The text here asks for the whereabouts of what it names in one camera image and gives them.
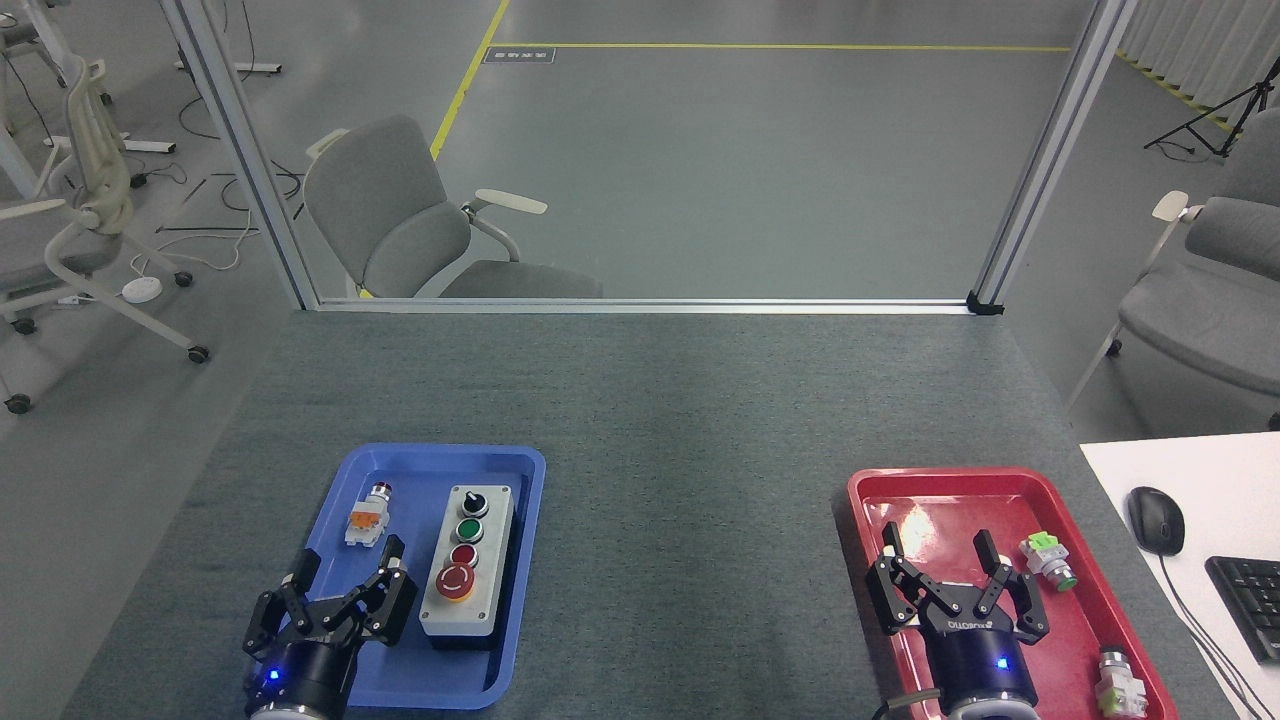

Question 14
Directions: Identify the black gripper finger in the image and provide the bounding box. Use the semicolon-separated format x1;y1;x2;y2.
865;527;959;637
970;530;1052;644
318;534;419;649
243;548;323;663

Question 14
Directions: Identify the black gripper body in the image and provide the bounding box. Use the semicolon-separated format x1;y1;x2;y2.
922;602;1041;717
245;630;358;715

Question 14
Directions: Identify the grey control box with buttons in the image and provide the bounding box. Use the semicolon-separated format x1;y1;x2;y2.
418;484;517;652

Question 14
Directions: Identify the red push button orange block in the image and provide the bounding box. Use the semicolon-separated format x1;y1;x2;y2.
344;482;393;549

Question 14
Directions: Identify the silver push button green block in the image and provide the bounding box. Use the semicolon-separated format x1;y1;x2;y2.
1094;646;1149;718

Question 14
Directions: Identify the grey armchair with white arm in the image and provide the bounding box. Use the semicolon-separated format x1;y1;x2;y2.
1065;135;1280;432

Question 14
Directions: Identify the red plastic tray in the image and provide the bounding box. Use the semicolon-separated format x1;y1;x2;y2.
846;467;1181;720

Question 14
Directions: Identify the black computer mouse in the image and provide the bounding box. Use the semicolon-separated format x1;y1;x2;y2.
1127;486;1187;557

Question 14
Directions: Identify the blue plastic tray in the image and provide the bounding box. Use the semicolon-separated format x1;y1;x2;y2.
292;443;547;711

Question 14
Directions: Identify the black keyboard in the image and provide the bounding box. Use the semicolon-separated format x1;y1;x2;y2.
1205;555;1280;665

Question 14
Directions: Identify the white side table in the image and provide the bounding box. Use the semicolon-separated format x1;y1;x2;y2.
1079;432;1280;720

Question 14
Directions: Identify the grey chair with white armrests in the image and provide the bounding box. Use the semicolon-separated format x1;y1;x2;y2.
303;113;604;300

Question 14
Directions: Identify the white mesh office chair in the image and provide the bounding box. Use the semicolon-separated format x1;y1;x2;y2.
0;55;211;416

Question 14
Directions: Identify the black tripod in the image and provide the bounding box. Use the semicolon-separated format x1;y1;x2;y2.
1144;60;1280;161

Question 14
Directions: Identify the white curtain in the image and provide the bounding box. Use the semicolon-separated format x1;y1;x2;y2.
1115;0;1280;137

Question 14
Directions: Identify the green push button switch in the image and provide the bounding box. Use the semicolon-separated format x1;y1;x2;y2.
1019;531;1079;593

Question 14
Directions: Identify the black mouse cable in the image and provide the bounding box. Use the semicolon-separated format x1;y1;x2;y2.
1160;553;1269;720

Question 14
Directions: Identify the white floor cable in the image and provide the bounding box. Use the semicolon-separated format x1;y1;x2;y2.
130;205;263;277

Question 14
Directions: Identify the silver aluminium rail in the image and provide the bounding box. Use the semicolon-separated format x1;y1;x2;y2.
315;297;976;317

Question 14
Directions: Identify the black floor cable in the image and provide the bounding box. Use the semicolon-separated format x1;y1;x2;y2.
212;163;307;217

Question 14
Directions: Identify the silver aluminium post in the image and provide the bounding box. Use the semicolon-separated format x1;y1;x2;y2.
972;0;1139;307
160;0;322;311

